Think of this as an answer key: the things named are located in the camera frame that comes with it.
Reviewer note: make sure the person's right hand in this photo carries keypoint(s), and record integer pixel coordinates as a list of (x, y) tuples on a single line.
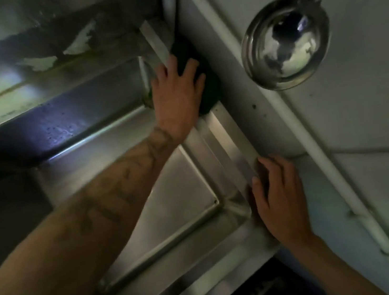
[(286, 208)]

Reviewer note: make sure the person's left hand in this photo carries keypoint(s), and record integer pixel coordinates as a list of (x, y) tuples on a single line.
[(177, 101)]

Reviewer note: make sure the green scouring cloth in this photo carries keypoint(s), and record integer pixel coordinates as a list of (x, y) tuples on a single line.
[(211, 89)]

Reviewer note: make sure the stainless steel sink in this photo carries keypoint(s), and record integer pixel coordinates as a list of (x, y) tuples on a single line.
[(173, 199)]

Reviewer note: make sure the person's left forearm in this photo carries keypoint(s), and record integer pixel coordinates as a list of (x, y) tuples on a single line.
[(77, 234)]

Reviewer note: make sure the person's right forearm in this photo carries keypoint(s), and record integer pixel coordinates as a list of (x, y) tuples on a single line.
[(334, 270)]

